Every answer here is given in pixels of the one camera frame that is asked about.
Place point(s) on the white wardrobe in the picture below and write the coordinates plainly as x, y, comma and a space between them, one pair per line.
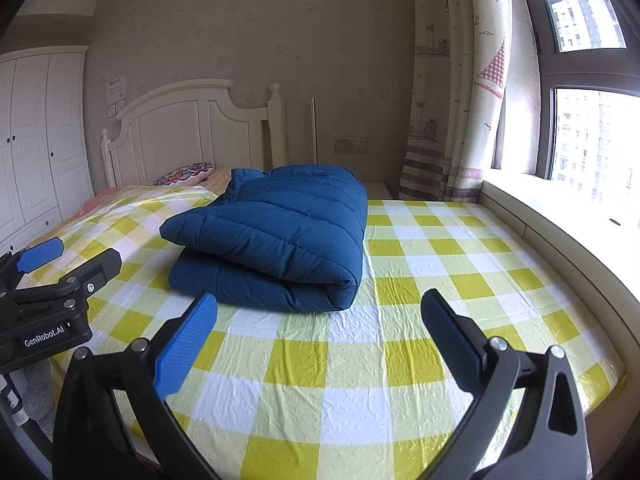
35, 150

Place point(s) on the beige wall socket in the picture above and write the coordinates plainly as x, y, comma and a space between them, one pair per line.
350, 145

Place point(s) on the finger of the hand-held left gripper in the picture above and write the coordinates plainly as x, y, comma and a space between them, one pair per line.
40, 255
97, 267

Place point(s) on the yellow checked bed sheet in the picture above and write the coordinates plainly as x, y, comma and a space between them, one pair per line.
400, 310

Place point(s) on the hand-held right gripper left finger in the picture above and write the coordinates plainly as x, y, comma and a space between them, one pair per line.
187, 345

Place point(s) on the dark framed window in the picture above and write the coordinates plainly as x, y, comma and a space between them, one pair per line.
545, 80

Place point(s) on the white wall switches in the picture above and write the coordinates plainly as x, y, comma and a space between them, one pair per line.
116, 111

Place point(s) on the white wall notice paper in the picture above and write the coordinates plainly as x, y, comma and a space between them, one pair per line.
116, 91

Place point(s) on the white nightstand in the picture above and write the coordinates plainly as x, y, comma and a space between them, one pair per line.
377, 190

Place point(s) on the white wooden bed headboard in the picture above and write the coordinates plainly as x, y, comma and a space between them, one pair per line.
180, 135

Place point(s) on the pink blanket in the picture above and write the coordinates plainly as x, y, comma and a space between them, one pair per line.
97, 202

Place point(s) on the beige dotted pillow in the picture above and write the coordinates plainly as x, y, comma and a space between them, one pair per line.
220, 181

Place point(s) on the printed beige curtain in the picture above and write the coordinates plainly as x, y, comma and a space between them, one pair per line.
450, 85

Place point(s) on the colourful patterned pillow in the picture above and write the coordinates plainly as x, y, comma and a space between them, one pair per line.
182, 174

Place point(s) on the beige window ledge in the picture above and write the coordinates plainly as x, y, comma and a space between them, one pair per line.
565, 230

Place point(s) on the blue quilted puffer jacket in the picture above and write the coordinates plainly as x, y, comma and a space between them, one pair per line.
280, 240

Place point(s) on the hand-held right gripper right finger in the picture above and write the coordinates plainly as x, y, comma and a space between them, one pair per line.
447, 335

